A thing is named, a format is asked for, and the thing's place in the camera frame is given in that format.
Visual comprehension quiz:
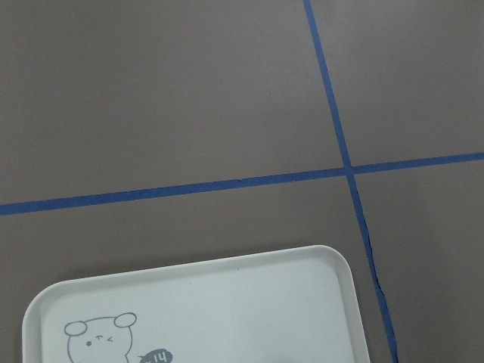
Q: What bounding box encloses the cream plastic tray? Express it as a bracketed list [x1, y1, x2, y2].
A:
[22, 246, 370, 362]

